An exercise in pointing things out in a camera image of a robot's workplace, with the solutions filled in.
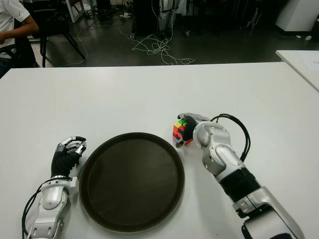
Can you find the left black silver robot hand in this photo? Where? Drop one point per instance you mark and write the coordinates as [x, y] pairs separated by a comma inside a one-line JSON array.
[[62, 163]]

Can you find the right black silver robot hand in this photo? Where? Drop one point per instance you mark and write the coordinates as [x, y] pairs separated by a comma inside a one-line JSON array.
[[190, 127]]

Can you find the multicoloured Rubik's cube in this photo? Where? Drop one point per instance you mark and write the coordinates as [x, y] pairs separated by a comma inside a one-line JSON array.
[[179, 129]]

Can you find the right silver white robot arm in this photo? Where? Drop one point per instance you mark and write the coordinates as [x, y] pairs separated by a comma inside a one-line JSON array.
[[224, 156]]

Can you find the round dark brown plate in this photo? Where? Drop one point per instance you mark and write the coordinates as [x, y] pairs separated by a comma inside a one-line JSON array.
[[132, 181]]

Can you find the black armchair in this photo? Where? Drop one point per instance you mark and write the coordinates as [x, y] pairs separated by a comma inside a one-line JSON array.
[[27, 53]]

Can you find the black cabinet on casters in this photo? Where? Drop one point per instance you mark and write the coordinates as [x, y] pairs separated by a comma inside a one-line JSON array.
[[145, 17]]

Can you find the white side table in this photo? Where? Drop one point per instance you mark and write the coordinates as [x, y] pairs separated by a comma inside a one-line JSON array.
[[299, 64]]

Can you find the white power strip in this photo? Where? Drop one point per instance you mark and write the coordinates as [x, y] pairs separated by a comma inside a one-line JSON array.
[[125, 16]]

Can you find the black chair with splayed legs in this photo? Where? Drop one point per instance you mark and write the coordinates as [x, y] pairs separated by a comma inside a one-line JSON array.
[[57, 27]]

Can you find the small white floor scrap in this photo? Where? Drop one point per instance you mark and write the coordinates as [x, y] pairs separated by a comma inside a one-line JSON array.
[[308, 37]]

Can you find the white cabinet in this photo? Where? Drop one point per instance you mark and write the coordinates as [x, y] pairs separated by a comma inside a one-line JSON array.
[[296, 15]]

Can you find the seated person in white shirt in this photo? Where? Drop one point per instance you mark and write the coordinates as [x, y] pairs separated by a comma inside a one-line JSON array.
[[10, 15]]

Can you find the white table frame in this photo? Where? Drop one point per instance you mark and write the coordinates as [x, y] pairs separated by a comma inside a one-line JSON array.
[[77, 12]]

